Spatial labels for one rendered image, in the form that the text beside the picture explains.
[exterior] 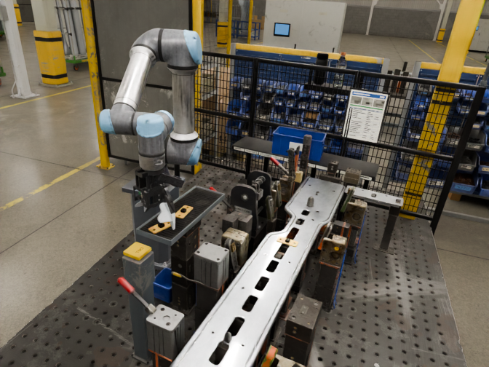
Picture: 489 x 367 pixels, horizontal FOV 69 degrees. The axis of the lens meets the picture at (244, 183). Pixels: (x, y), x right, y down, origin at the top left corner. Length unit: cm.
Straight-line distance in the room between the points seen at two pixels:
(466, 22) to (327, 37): 602
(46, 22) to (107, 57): 479
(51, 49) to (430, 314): 828
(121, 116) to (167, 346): 68
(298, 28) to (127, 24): 487
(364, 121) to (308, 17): 602
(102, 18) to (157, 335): 346
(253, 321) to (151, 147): 59
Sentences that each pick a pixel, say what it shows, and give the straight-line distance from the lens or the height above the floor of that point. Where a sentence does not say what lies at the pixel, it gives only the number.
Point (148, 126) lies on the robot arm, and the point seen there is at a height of 153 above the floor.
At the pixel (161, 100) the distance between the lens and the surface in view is 388.
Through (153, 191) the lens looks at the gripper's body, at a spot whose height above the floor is 133.
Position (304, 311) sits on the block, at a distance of 116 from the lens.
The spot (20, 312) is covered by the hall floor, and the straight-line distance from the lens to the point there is 282.
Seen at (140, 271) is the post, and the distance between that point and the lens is 115.
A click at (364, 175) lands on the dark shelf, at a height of 103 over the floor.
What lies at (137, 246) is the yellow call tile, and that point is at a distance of 116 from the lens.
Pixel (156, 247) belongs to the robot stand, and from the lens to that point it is 173.
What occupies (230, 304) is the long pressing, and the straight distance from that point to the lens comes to 119.
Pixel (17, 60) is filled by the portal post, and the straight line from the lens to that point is 806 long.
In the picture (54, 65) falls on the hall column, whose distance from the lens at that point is 891.
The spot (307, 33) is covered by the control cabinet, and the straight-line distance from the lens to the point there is 816.
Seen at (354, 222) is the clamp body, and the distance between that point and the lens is 180.
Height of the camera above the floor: 184
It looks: 26 degrees down
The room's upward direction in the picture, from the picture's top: 4 degrees clockwise
